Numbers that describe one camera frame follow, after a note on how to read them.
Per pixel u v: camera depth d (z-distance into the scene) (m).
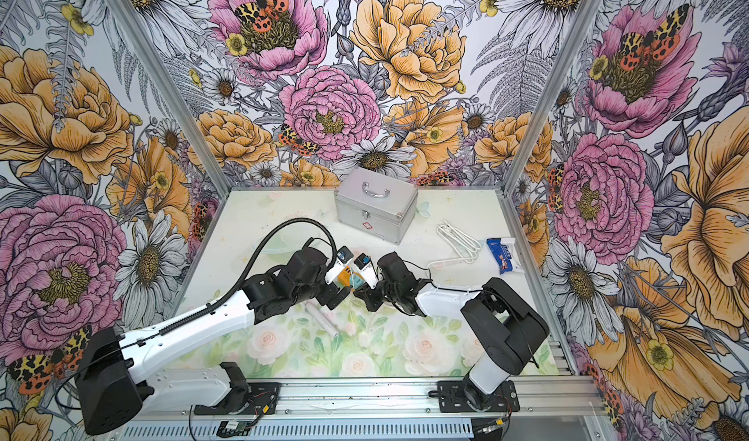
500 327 0.46
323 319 0.86
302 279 0.59
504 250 1.00
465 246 1.02
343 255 0.67
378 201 0.99
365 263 0.78
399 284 0.70
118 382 0.39
